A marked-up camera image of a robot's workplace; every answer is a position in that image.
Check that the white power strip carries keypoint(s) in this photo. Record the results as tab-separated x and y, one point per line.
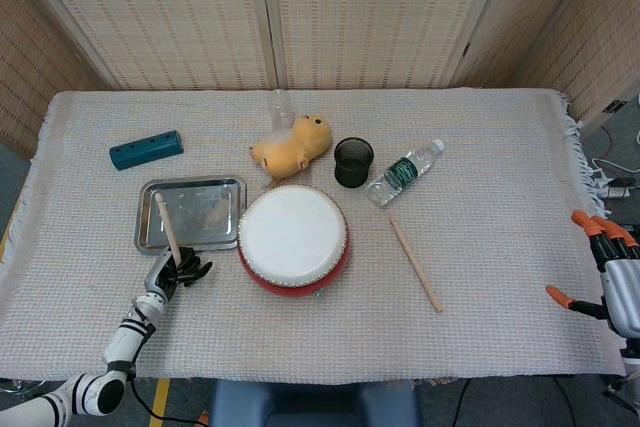
616	192

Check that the stainless steel tray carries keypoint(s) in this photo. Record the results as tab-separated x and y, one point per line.
205	214

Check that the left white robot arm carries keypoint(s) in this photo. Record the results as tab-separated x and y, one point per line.
127	337

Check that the bamboo folding screen panel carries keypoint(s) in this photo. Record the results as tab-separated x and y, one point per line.
520	22
30	57
370	17
610	37
165	17

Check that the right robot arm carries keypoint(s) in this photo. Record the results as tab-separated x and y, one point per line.
631	362

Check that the small orange object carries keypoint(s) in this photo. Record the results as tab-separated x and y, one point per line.
203	418

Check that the red drum white head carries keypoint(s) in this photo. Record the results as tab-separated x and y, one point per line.
292	234

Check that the clear plastic cup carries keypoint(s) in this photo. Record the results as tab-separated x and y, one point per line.
281	112

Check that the right orange-tipped robot hand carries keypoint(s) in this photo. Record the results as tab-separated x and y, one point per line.
625	297

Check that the blue padded seat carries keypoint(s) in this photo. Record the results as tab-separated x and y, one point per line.
315	404

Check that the yellow plush toy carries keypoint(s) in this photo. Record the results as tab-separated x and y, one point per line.
295	149

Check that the clear water bottle green label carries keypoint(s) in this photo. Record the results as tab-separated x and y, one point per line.
402	172

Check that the beige woven tablecloth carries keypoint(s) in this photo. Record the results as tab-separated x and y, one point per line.
475	272

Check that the teal block with holes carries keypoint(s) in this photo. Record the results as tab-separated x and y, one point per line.
145	149

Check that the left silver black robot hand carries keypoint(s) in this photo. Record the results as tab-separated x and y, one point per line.
190	269

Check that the wooden drumstick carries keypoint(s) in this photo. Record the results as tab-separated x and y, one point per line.
415	263
169	227

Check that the black mesh pen cup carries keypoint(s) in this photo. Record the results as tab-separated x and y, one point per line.
354	167

